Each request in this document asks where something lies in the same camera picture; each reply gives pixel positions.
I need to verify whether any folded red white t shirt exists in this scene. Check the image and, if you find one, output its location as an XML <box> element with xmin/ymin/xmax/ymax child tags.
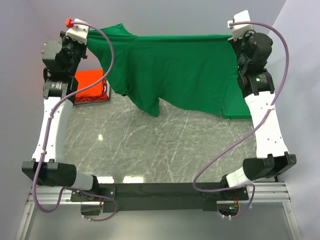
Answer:
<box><xmin>74</xmin><ymin>79</ymin><xmax>110</xmax><ymax>105</ymax></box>

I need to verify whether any folded orange t shirt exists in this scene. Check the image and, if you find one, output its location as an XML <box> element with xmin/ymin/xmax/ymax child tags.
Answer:
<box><xmin>75</xmin><ymin>68</ymin><xmax>104</xmax><ymax>90</ymax></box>

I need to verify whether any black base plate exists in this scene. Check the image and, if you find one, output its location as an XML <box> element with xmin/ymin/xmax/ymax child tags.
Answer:
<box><xmin>69</xmin><ymin>182</ymin><xmax>250</xmax><ymax>214</ymax></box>

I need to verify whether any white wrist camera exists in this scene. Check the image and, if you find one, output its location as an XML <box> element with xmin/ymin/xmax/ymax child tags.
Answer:
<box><xmin>65</xmin><ymin>18</ymin><xmax>90</xmax><ymax>45</ymax></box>
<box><xmin>226</xmin><ymin>9</ymin><xmax>256</xmax><ymax>40</ymax></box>

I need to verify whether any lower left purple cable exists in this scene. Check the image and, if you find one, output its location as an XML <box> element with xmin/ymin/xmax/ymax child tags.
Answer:
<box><xmin>80</xmin><ymin>194</ymin><xmax>119</xmax><ymax>222</ymax></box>

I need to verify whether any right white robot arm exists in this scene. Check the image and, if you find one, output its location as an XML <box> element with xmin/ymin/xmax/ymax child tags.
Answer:
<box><xmin>219</xmin><ymin>30</ymin><xmax>297</xmax><ymax>200</ymax></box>

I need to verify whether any green t shirt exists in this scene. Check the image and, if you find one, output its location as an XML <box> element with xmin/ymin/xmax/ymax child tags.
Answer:
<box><xmin>87</xmin><ymin>24</ymin><xmax>251</xmax><ymax>119</ymax></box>

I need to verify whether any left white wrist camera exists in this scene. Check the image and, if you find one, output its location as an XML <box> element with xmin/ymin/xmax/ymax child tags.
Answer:
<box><xmin>65</xmin><ymin>18</ymin><xmax>90</xmax><ymax>45</ymax></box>

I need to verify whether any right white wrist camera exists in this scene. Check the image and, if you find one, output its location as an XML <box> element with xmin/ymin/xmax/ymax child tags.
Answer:
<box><xmin>226</xmin><ymin>9</ymin><xmax>256</xmax><ymax>40</ymax></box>

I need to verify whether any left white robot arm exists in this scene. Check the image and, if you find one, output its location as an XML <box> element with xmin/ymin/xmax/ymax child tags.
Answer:
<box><xmin>21</xmin><ymin>31</ymin><xmax>100</xmax><ymax>201</ymax></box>

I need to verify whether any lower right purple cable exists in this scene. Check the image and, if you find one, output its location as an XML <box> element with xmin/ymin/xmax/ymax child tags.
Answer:
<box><xmin>219</xmin><ymin>184</ymin><xmax>256</xmax><ymax>220</ymax></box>

